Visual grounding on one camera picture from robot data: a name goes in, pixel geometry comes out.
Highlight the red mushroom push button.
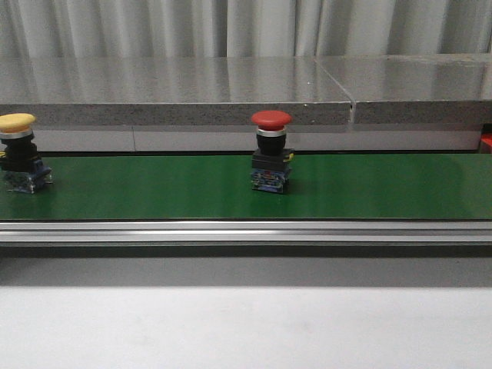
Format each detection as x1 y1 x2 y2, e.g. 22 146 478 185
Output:
251 110 294 194

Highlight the yellow mushroom push button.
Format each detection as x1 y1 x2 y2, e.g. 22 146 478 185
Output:
1 113 52 194

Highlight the green conveyor belt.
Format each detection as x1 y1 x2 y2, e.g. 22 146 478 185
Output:
1 154 491 221

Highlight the grey stone countertop slab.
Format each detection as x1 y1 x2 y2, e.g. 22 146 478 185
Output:
1 54 491 152

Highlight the red plastic bin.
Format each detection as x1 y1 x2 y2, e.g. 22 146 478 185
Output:
478 133 492 154

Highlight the grey pleated curtain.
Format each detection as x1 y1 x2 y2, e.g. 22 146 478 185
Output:
1 1 491 58

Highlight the aluminium conveyor side rail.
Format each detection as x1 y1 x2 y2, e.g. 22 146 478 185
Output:
1 220 491 247

